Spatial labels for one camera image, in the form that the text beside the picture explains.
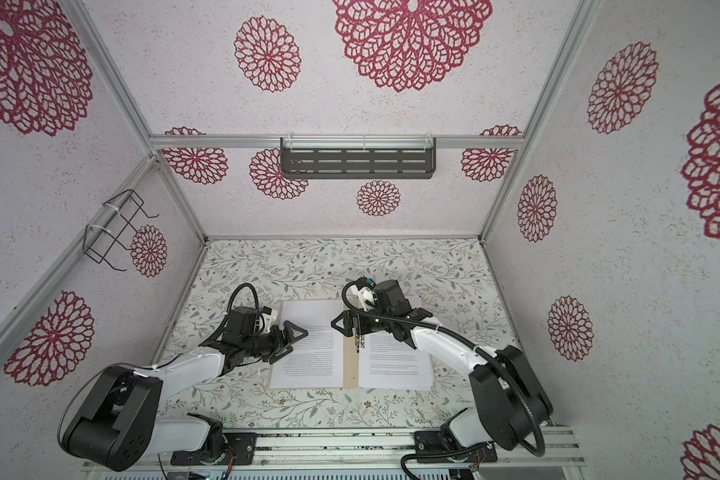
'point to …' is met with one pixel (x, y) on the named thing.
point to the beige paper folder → (350, 363)
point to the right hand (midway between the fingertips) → (343, 317)
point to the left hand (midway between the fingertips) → (300, 344)
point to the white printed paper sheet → (316, 360)
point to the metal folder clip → (359, 341)
